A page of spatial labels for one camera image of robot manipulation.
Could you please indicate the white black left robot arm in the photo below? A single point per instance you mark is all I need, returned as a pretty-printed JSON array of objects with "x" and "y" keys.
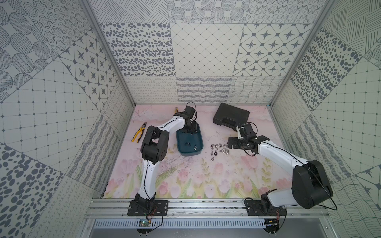
[{"x": 154, "y": 149}]

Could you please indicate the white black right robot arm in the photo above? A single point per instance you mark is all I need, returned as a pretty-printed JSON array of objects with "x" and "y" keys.
[{"x": 310, "y": 184}]

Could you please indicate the yellow black pliers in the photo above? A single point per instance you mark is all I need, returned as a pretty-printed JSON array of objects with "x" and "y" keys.
[{"x": 137, "y": 136}]

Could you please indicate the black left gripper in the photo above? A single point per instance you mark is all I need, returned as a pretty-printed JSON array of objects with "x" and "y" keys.
[{"x": 191, "y": 127}]

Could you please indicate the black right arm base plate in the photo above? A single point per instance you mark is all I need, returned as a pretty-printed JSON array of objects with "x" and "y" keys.
[{"x": 256, "y": 207}]

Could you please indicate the teal plastic storage box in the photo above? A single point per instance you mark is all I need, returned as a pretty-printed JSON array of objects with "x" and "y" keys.
[{"x": 189, "y": 144}]

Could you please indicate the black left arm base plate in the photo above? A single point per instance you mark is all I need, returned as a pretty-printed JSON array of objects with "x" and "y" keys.
[{"x": 148, "y": 207}]

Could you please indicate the aluminium mounting rail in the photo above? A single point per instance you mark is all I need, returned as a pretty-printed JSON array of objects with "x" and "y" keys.
[{"x": 192, "y": 208}]

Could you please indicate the black plastic tool case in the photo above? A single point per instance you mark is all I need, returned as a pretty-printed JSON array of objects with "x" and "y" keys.
[{"x": 230, "y": 116}]

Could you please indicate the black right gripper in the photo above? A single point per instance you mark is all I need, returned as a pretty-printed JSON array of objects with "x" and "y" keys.
[{"x": 235, "y": 140}]

